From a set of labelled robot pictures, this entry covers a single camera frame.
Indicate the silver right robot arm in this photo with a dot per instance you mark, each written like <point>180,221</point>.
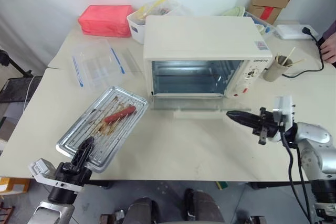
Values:
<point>315,145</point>

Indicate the pale green plastic lid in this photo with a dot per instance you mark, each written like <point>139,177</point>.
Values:
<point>233,11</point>

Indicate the clear plastic food container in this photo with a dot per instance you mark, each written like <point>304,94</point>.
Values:
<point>95,64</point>

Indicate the clear container with blue clip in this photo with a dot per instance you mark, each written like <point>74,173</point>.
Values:
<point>265,26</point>

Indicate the wooden chopstick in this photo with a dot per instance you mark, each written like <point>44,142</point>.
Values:
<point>298,62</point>
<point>289,55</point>

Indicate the green block under table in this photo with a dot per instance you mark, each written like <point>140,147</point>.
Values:
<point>222,185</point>

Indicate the dark rounded shape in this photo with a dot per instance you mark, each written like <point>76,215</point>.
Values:
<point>143,212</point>
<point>203,207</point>

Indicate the bystander bare hand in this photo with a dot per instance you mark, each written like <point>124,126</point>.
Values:
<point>330,52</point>

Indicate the clear plastic container lid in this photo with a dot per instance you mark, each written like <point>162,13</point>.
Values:
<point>131,60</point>

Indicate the black tripod stand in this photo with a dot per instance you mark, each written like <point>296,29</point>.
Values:
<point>13,62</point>

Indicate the yellow box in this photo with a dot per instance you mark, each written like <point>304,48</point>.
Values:
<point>14,185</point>

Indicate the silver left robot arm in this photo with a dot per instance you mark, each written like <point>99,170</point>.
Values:
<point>52,211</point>

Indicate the white power strip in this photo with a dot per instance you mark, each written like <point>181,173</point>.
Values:
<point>291,32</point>

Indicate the white plastic storage bin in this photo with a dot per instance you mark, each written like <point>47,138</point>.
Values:
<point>137,28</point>

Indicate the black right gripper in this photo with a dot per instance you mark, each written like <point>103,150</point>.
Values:
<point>269,127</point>

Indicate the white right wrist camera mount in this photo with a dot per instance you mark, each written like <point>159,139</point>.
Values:
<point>284,108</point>

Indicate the beige paper cup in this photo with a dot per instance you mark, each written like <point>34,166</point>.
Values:
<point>275,70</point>

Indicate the yellow plastic utensil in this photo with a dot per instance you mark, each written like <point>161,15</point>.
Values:
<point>153,5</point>

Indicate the red sausage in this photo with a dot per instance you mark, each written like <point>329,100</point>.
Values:
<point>120,114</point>

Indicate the bystander purple sleeve forearm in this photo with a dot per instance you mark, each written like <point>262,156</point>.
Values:
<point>331,32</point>

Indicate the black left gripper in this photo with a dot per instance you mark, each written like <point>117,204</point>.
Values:
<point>73,175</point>

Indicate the silver ribbed baking tray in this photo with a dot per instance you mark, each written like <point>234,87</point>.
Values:
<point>115,129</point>

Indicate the cream toaster oven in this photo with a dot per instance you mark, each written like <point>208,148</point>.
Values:
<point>197,37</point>

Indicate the red fabric box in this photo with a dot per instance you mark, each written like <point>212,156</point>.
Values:
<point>105,20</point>

